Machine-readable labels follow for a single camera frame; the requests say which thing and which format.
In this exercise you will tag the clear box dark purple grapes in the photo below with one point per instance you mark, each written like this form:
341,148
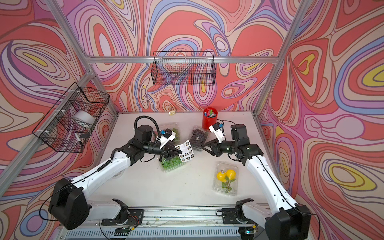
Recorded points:
198,138

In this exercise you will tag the black wire basket left wall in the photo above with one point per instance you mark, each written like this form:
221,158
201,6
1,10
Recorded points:
69,125

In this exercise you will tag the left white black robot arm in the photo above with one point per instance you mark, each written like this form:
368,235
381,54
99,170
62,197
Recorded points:
70,204

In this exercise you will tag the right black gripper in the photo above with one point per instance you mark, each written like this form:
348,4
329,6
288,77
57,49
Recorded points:
215,147

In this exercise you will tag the marker pen in basket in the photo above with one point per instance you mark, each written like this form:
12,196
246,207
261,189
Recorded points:
78,138

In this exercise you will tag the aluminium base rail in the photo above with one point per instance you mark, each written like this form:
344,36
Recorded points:
169,223

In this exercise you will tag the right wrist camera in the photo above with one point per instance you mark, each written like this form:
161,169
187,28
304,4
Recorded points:
218,130

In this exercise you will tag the red pen cup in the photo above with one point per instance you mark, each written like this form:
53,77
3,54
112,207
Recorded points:
209,117

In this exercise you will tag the white fruit sticker sheet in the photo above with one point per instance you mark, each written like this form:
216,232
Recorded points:
187,151

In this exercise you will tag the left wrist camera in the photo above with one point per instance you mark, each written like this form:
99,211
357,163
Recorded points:
166,136

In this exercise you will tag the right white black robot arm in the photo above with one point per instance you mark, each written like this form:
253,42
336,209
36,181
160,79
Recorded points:
285,219

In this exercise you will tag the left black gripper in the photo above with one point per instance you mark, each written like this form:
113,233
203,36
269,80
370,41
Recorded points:
170,151

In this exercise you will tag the clear box red green grapes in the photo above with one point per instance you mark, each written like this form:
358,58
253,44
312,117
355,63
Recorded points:
175,128

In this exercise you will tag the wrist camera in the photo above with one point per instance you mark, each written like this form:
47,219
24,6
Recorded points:
218,130
166,136

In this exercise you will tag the clear box yellow fruit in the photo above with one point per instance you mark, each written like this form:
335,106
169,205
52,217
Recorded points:
226,179

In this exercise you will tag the black wire basket back wall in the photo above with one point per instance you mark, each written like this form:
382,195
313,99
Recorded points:
192,68

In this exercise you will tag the black wire basket wall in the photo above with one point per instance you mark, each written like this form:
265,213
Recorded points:
192,68
69,125

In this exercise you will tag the clear box black green grapes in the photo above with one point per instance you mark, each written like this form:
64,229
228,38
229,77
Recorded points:
172,163

